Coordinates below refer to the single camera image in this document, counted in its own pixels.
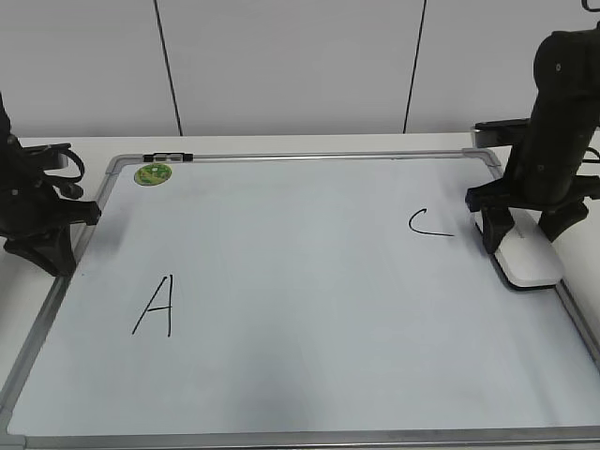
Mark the black silver hanger clip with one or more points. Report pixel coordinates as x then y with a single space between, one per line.
167 157

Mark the white board with grey frame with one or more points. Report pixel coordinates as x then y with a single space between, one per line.
299 301

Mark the round green magnet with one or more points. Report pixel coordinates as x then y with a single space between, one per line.
154 174

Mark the silver camera left gripper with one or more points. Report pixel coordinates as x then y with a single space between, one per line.
55 157

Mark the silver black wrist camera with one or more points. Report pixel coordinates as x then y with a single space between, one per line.
498 133

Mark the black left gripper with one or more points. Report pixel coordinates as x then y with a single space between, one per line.
43 203

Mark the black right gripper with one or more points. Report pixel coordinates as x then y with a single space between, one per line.
541 174

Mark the white board eraser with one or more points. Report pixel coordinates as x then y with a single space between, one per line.
525 259

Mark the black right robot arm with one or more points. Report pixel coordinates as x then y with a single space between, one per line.
566 74

